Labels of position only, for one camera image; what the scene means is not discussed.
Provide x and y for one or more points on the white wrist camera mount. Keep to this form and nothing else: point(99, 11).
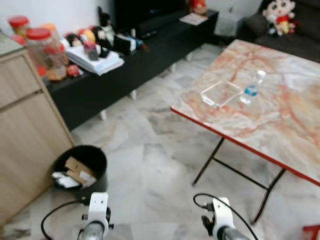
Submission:
point(222, 215)
point(97, 207)

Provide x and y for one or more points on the black low TV cabinet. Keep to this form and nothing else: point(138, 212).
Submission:
point(140, 70)

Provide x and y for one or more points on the cartoon boy plush doll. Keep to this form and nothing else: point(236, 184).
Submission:
point(278, 15)

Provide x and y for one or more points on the black round rubbish bin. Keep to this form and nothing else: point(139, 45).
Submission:
point(95, 160)

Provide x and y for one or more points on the black metal table legs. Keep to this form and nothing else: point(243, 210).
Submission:
point(270, 195)

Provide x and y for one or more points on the orange lid jar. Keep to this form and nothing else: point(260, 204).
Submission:
point(49, 27)

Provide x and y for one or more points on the white lace side table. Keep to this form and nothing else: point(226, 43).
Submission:
point(231, 21)

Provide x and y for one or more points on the light wooden cabinet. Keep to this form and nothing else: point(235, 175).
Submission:
point(25, 130)

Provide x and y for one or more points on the brown cardboard piece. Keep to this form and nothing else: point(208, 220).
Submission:
point(77, 170)

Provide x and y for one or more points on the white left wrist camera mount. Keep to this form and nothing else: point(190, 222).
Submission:
point(97, 207)

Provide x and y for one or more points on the small red lid jar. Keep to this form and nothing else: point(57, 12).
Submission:
point(19, 26)

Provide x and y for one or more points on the black television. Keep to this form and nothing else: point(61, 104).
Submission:
point(150, 12)

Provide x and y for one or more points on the red dressed doll figure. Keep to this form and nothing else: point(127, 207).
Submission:
point(198, 6)

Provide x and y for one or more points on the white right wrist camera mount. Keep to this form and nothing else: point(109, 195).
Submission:
point(222, 215)

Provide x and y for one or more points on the black and white figurine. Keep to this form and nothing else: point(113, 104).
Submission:
point(106, 30)

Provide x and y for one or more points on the red plastic stool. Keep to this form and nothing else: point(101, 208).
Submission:
point(312, 232)

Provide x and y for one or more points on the white and red booklet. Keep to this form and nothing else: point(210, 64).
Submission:
point(193, 19)

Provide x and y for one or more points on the clear plastic water bottle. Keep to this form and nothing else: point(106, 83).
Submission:
point(252, 89)

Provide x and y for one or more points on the clear acrylic tray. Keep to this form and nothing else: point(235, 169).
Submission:
point(222, 94)

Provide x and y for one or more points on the large red lid jar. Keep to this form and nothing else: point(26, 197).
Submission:
point(45, 52)

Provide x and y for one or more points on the white book stack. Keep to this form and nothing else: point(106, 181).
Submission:
point(100, 64)

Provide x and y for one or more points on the dark grey fabric sofa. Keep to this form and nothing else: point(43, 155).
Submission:
point(300, 30)

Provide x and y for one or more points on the small black box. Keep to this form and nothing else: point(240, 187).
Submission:
point(125, 44)

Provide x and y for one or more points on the white paper trash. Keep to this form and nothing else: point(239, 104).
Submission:
point(62, 180)

